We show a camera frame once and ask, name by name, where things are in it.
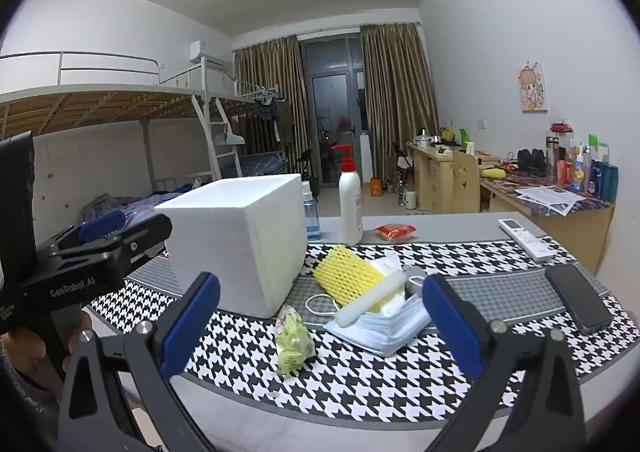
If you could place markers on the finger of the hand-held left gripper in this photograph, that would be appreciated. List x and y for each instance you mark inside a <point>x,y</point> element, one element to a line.
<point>100,224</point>
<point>145,237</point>

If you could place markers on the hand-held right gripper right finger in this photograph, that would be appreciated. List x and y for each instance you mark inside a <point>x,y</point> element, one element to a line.
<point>450,327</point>

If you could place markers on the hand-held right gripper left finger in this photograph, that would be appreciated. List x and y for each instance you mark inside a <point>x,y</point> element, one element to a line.
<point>192,319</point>

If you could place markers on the blue face mask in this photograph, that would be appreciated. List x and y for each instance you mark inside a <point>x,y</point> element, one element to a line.
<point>385,332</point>

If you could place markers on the white foam box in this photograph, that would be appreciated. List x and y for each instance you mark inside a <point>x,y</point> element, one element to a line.
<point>215,252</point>

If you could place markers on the white plastic bag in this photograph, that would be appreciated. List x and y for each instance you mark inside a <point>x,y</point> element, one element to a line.
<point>387,264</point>

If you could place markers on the green plastic packet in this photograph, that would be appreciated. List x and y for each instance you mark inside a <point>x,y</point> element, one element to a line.
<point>292,342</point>

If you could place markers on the yellow foam net sleeve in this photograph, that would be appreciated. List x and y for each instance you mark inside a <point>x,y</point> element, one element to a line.
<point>345,272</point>

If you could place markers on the person's left hand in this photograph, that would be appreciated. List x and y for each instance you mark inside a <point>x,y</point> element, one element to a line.
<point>25,357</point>

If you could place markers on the blue plaid quilt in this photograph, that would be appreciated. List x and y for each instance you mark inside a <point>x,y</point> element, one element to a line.
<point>135,204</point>

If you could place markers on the small grey object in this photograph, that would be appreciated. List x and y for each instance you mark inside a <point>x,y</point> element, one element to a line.
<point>415,279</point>

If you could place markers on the red snack packet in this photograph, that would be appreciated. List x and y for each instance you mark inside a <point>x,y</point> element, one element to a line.
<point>395,232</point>

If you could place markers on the white bed ladder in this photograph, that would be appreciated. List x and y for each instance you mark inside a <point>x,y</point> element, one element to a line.
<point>207,141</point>

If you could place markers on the black white houndstooth cloth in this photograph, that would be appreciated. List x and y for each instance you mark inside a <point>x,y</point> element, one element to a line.
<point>350,382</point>

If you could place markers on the white remote control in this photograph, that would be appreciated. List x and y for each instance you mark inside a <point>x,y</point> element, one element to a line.
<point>525,238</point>

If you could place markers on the white metal bunk bed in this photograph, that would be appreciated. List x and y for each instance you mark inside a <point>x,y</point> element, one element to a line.
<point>225,101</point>
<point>90,101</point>

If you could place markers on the white clothes hanger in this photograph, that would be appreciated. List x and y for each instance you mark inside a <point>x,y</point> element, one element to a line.
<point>227,136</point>

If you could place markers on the black smartphone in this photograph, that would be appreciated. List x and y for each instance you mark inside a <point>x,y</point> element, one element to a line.
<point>577,297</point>

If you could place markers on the white jar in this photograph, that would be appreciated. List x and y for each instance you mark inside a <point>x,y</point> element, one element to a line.
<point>410,200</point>

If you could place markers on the blue checked mattress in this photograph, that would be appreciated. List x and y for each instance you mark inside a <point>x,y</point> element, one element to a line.
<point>255,161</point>

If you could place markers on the wooden chair with cutouts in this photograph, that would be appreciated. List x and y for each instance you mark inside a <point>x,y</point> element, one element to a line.
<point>467,187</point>

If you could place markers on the light wooden desk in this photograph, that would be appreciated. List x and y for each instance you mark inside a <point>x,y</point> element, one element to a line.
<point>432,176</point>

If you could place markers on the blue spray bottle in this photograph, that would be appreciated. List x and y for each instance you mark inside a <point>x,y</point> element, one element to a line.
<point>311,222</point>

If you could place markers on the orange jug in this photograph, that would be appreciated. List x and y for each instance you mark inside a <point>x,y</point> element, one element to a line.
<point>376,188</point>

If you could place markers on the white pump bottle red cap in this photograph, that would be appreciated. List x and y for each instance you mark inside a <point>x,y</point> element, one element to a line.
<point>350,202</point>

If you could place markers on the wooden desk with patterned cover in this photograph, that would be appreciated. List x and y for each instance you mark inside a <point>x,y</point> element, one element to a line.
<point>575,227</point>

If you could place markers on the yellow cloth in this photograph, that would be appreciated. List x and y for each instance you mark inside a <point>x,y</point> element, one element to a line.
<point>494,172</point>

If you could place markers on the printed paper sheets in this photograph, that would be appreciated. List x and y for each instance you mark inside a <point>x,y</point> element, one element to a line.
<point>550,199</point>

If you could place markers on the dark hanging clothes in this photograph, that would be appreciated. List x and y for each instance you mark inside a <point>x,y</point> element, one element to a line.
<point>275,119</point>

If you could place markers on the metal kettle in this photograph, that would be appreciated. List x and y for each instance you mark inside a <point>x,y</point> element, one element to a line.
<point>423,139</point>

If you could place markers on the green jug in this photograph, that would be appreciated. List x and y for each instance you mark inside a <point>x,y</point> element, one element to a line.
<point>465,136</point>

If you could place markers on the white air conditioner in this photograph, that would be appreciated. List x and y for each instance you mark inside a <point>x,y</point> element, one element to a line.
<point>205,51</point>

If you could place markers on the brown curtain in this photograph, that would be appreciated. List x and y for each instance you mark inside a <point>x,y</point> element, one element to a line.
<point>395,81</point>
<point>270,81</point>

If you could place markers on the row of toiletry bottles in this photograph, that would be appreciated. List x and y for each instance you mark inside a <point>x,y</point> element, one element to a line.
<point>592,171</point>

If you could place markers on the glass balcony door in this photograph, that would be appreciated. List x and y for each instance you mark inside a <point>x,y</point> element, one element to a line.
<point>330,101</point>

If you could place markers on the cartoon wall poster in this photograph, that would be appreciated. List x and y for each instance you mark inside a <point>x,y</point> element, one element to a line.
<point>532,86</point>

